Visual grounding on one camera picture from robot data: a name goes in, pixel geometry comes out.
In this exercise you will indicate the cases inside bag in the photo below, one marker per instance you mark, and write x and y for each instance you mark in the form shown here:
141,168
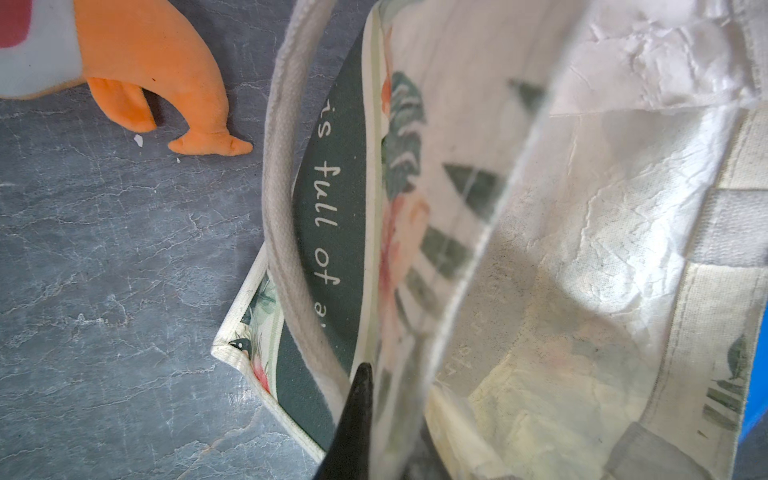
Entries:
756,405

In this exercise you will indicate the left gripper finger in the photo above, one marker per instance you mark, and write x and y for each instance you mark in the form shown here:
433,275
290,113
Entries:
349,454

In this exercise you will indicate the floral canvas tote bag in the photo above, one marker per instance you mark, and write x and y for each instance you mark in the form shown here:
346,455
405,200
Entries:
543,224

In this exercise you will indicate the orange shark plush toy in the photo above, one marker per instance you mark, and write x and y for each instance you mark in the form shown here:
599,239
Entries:
121,50

